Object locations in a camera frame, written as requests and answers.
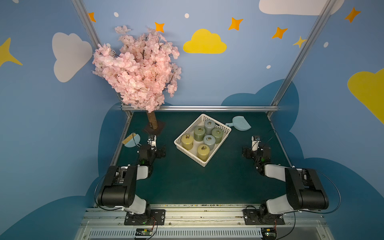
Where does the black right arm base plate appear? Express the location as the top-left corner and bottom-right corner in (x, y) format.
(243, 209), (285, 226)

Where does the left aluminium frame post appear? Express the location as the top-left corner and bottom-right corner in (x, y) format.
(71, 0), (133, 118)

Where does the right aluminium frame post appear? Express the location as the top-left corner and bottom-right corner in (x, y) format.
(267, 0), (337, 119)

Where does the yellow tea canister front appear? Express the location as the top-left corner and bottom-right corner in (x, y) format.
(197, 144), (210, 162)

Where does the light blue hand brush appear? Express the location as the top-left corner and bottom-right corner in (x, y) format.
(122, 133), (141, 148)

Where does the yellow tea canister back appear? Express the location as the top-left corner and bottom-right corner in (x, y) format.
(182, 134), (194, 151)

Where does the left controller board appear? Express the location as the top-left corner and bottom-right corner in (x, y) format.
(135, 229), (154, 238)

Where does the grey-blue tea canister back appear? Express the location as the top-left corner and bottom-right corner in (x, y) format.
(204, 120), (216, 135)

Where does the white perforated plastic basket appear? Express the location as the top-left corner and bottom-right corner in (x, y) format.
(174, 114), (232, 167)

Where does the blue tea canister front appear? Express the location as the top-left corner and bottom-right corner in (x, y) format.
(204, 135), (216, 151)

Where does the yellow tea canister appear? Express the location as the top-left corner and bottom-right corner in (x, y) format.
(182, 134), (194, 151)
(197, 144), (210, 162)

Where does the right controller board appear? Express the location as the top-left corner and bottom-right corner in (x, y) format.
(261, 228), (277, 240)

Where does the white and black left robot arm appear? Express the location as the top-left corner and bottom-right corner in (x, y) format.
(94, 144), (166, 218)

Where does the aluminium back frame bar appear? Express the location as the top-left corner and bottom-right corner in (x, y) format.
(158, 106), (279, 112)

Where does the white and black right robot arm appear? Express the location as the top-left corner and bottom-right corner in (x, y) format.
(242, 142), (329, 219)

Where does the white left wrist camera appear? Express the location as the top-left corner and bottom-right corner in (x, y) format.
(148, 135), (157, 151)

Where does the controller board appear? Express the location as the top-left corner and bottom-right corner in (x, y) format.
(135, 229), (154, 238)
(261, 228), (277, 240)

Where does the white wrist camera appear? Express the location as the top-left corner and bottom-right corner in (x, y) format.
(251, 136), (261, 152)
(148, 135), (157, 151)

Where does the aluminium front rail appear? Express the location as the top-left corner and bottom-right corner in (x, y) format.
(75, 204), (334, 240)

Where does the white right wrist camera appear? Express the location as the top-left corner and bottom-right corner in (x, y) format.
(251, 136), (261, 152)

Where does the aluminium frame post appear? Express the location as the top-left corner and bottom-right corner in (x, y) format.
(267, 0), (337, 119)
(71, 0), (133, 118)

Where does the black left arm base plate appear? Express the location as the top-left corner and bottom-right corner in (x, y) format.
(124, 209), (166, 226)

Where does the light blue dustpan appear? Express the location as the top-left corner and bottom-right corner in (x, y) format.
(225, 116), (252, 132)

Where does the green tea canister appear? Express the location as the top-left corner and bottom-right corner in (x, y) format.
(194, 126), (206, 142)
(211, 128), (224, 144)

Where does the pink cherry blossom tree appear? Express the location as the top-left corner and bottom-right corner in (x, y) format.
(93, 25), (182, 131)

